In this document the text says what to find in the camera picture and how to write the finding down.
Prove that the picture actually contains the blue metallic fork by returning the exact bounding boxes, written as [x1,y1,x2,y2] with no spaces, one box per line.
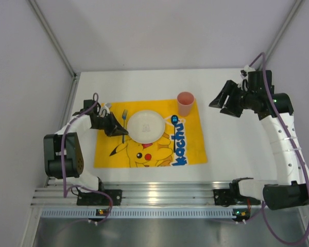
[122,109,128,144]

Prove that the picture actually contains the cream round plate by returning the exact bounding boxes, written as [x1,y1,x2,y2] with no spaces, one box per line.
[127,110,165,144]

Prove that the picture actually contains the orange plastic cup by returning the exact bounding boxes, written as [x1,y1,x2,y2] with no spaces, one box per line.
[177,92,195,117]

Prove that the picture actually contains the blue metallic spoon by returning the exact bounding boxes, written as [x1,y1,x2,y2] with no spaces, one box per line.
[171,115,179,153]

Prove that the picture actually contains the yellow Pikachu cloth placemat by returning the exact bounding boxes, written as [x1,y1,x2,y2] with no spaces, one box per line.
[93,99,208,168]

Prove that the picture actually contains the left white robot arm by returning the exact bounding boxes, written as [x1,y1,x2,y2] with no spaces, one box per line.
[43,99,128,197]

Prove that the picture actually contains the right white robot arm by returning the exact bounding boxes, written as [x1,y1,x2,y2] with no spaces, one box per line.
[209,70,309,210]

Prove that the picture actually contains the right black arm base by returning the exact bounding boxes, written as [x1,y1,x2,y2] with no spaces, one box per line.
[213,179,261,207]

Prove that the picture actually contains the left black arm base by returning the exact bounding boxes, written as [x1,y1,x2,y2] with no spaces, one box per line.
[77,189,123,206]

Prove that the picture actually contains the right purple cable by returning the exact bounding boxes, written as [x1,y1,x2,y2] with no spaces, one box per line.
[243,52,309,245]

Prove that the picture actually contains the purple cable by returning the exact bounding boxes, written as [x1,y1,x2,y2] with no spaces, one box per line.
[61,92,114,223]
[243,52,309,245]

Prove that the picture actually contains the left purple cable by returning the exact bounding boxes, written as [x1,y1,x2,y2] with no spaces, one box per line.
[61,92,114,223]

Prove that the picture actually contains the white slotted cable duct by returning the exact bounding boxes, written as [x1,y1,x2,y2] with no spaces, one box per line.
[41,207,236,219]

